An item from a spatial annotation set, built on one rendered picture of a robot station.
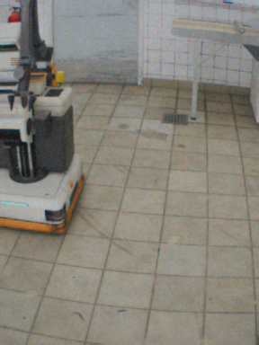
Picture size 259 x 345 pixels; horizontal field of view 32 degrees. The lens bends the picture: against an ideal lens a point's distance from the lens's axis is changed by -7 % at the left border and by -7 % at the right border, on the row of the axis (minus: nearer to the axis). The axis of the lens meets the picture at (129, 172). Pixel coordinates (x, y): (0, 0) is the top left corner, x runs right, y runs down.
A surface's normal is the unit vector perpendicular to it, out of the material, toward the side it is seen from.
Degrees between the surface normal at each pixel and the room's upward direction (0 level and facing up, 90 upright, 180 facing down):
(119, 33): 90
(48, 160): 90
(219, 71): 90
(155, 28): 90
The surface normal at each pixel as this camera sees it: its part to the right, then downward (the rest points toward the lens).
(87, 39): -0.13, 0.51
